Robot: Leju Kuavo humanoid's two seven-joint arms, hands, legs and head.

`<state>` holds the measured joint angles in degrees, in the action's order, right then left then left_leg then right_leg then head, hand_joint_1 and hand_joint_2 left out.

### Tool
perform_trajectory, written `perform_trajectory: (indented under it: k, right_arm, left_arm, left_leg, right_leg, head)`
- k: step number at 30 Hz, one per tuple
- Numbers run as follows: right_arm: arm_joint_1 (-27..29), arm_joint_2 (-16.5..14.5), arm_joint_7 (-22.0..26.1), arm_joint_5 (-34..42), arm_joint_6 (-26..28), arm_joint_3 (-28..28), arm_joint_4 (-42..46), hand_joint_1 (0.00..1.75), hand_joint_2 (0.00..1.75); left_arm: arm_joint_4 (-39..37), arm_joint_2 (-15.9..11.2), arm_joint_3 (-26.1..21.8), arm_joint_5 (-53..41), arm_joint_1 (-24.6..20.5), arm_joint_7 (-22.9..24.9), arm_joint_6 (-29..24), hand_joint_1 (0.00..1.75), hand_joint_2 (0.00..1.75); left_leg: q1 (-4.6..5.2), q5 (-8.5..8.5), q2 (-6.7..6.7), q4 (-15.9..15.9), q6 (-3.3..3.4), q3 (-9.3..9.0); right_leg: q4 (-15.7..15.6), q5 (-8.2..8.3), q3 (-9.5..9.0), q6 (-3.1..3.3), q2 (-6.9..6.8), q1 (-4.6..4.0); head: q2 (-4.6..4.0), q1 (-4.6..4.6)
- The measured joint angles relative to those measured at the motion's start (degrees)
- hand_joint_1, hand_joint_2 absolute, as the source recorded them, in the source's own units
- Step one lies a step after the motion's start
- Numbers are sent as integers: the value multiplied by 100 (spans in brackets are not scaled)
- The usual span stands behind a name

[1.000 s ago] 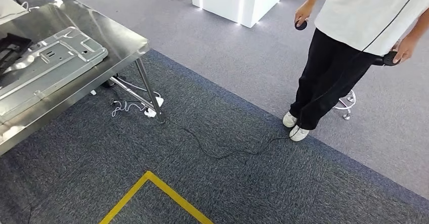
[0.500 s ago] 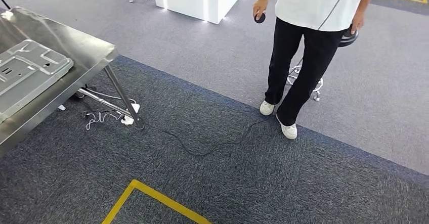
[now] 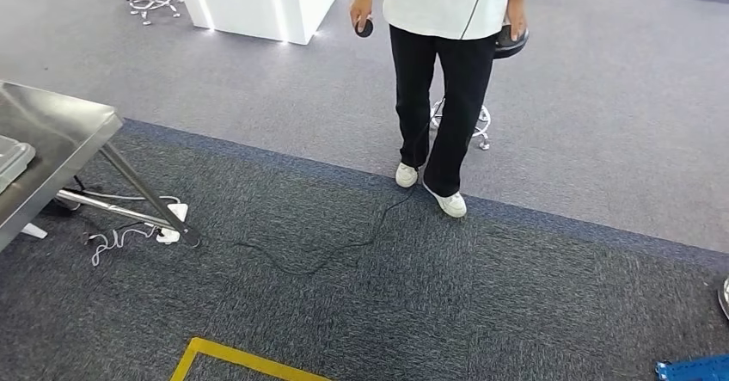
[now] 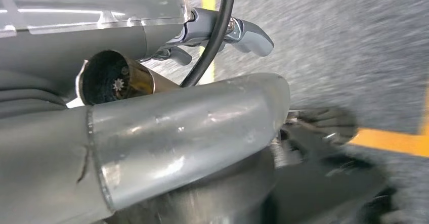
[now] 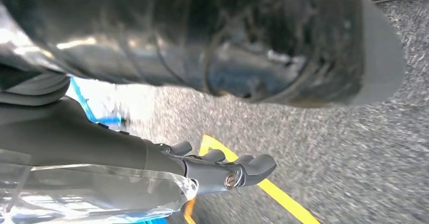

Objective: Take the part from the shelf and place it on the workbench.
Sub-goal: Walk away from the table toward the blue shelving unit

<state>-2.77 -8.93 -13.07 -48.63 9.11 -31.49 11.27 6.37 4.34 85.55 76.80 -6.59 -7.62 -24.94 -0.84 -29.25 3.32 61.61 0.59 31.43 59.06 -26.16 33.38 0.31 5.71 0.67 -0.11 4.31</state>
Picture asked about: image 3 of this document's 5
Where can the standing person's right hand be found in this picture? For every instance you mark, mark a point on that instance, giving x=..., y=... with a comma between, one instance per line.
x=360, y=8

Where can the standing person's left hand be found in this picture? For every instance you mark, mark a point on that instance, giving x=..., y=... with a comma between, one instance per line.
x=515, y=16

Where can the black round handheld device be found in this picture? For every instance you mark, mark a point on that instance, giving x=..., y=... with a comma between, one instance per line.
x=365, y=28

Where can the stainless steel workbench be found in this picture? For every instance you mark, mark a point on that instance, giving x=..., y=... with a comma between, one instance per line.
x=57, y=133

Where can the black stool with chrome base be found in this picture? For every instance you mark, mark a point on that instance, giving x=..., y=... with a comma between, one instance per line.
x=510, y=45

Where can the standing person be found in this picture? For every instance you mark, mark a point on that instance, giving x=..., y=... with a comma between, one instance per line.
x=444, y=2

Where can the white power strip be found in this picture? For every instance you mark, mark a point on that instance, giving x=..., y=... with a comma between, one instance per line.
x=173, y=221

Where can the chrome stanchion base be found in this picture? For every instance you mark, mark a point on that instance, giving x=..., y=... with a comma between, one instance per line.
x=725, y=298

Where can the yellow floor tape square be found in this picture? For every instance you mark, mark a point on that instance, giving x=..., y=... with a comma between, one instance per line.
x=228, y=355

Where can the stamped sheet metal panel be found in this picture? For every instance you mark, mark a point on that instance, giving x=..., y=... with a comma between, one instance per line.
x=14, y=159

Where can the white flat piece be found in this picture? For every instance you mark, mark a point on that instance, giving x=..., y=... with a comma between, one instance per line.
x=34, y=231

